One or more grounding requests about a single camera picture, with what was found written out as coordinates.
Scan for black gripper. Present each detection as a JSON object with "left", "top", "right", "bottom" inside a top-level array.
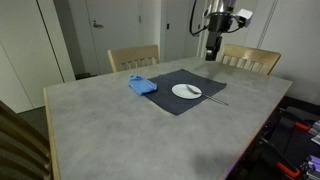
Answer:
[{"left": 204, "top": 13, "right": 232, "bottom": 62}]

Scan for silver metal spoon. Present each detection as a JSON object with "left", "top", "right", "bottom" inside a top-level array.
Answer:
[{"left": 185, "top": 84, "right": 230, "bottom": 107}]

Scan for round white plate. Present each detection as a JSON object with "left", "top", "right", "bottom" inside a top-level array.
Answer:
[{"left": 171, "top": 83, "right": 203, "bottom": 100}]

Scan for light wooden slatted chair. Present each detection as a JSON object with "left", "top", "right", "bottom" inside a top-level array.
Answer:
[
  {"left": 107, "top": 44, "right": 161, "bottom": 74},
  {"left": 0, "top": 99, "right": 55, "bottom": 180},
  {"left": 218, "top": 43, "right": 282, "bottom": 76}
]

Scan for dark grey fabric placemat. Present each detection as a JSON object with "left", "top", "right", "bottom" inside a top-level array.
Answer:
[{"left": 142, "top": 68, "right": 228, "bottom": 117}]

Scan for blue folded cloth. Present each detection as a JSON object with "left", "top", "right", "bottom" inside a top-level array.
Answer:
[{"left": 127, "top": 73, "right": 158, "bottom": 97}]

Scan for white room door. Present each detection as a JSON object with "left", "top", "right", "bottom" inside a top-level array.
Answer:
[{"left": 84, "top": 0, "right": 143, "bottom": 76}]

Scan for black orange bar clamp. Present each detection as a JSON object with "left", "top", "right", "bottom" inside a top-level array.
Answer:
[
  {"left": 279, "top": 115, "right": 312, "bottom": 132},
  {"left": 258, "top": 136, "right": 302, "bottom": 180}
]

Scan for small silver metal blocks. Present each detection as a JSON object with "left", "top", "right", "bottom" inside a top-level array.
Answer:
[{"left": 299, "top": 154, "right": 320, "bottom": 180}]

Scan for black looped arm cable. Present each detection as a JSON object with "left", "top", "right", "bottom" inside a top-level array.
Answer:
[{"left": 188, "top": 0, "right": 210, "bottom": 37}]

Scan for thin black camera cable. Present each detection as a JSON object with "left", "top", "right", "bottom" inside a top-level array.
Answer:
[{"left": 229, "top": 18, "right": 248, "bottom": 34}]

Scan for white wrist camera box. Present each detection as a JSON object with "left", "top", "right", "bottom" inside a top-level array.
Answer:
[{"left": 234, "top": 8, "right": 254, "bottom": 28}]

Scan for metal lever door handle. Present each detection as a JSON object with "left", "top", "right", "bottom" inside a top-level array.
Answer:
[{"left": 92, "top": 19, "right": 105, "bottom": 30}]

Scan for aluminium extrusion rail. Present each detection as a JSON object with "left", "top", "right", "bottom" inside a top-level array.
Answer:
[{"left": 307, "top": 119, "right": 320, "bottom": 146}]

